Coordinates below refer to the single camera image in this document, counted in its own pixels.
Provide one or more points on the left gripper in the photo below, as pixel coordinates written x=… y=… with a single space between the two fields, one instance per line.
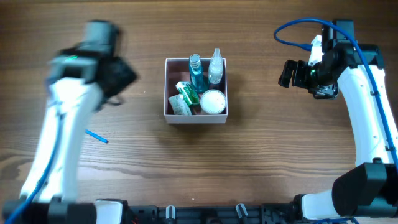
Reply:
x=121 y=76

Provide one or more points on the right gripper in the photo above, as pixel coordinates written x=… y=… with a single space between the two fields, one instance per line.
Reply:
x=299 y=73

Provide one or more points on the white green soap box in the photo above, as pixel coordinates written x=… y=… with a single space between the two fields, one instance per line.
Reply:
x=179 y=106

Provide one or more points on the clear pump sanitizer bottle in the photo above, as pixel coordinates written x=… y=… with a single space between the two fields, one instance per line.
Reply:
x=216 y=68

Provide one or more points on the blue mouthwash bottle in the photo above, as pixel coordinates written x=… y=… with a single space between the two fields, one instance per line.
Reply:
x=197 y=78

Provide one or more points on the white cotton bud tub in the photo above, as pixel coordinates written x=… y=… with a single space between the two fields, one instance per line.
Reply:
x=213 y=102

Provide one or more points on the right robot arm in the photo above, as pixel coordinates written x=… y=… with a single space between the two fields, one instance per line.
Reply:
x=370 y=189

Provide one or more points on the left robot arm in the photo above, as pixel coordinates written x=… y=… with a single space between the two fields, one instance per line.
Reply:
x=82 y=79

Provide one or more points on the pink open cardboard box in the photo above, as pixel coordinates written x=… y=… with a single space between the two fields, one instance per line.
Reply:
x=176 y=69

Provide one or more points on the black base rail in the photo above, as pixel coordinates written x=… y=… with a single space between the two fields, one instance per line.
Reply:
x=238 y=214

